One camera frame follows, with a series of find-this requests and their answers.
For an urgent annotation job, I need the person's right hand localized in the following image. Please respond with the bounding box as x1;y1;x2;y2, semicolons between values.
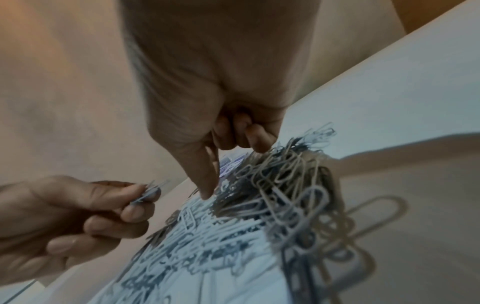
117;0;328;200

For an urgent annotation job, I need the person's left hand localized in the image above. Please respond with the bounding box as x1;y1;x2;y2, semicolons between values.
0;175;162;287

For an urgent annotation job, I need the blue paper clip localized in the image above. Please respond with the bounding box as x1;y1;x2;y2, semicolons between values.
129;179;170;206

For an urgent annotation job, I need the pile of mixed paper clips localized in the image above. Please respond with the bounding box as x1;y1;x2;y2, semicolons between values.
87;123;410;304

